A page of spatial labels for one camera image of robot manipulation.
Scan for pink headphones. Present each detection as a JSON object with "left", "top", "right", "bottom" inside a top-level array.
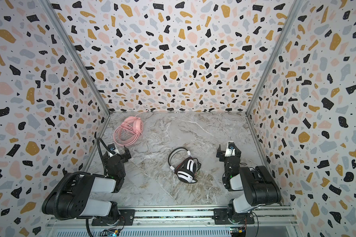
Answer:
[{"left": 113, "top": 116, "right": 143, "bottom": 147}]

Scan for white black headphones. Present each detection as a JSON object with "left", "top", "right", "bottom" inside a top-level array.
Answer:
[{"left": 167, "top": 147, "right": 201, "bottom": 184}]

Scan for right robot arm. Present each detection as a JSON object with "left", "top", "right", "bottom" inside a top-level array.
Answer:
[{"left": 213, "top": 141, "right": 282, "bottom": 225}]

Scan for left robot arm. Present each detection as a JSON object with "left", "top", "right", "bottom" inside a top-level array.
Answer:
[{"left": 42, "top": 138, "right": 132, "bottom": 226}]

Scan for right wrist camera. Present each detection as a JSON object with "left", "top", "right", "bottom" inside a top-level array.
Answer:
[{"left": 225, "top": 141, "right": 235, "bottom": 157}]

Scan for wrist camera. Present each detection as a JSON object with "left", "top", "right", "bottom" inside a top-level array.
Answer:
[
  {"left": 225, "top": 141, "right": 235, "bottom": 157},
  {"left": 107, "top": 143, "right": 120, "bottom": 155}
]

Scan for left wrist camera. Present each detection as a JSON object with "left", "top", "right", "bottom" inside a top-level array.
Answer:
[{"left": 107, "top": 143, "right": 120, "bottom": 155}]

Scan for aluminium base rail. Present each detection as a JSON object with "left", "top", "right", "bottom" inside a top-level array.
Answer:
[{"left": 46, "top": 205, "right": 302, "bottom": 237}]

